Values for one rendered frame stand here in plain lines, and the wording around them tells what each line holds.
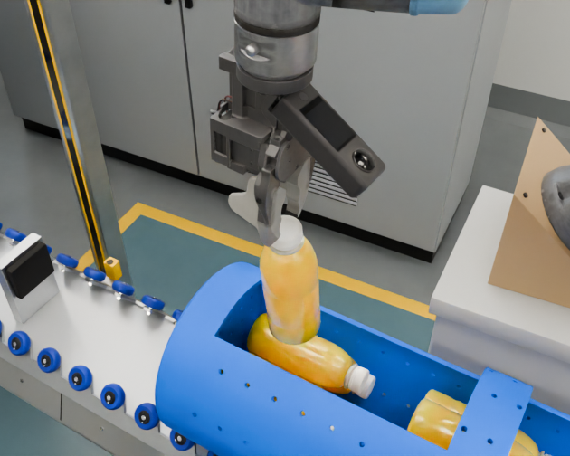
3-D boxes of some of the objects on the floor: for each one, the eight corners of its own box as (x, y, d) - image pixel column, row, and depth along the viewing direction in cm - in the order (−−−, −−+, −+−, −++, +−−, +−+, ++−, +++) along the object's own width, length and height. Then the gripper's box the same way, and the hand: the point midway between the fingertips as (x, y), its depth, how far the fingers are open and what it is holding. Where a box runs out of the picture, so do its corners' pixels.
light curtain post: (145, 395, 230) (4, -182, 114) (159, 403, 227) (30, -177, 112) (133, 409, 226) (-25, -174, 111) (147, 417, 224) (1, -169, 108)
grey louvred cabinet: (84, 83, 377) (14, -228, 279) (466, 195, 306) (551, -168, 208) (14, 133, 342) (-94, -203, 244) (428, 274, 271) (510, -120, 173)
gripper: (262, 22, 68) (259, 185, 83) (193, 71, 61) (202, 241, 75) (338, 47, 65) (320, 213, 79) (274, 102, 58) (268, 273, 72)
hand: (284, 227), depth 75 cm, fingers closed on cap, 4 cm apart
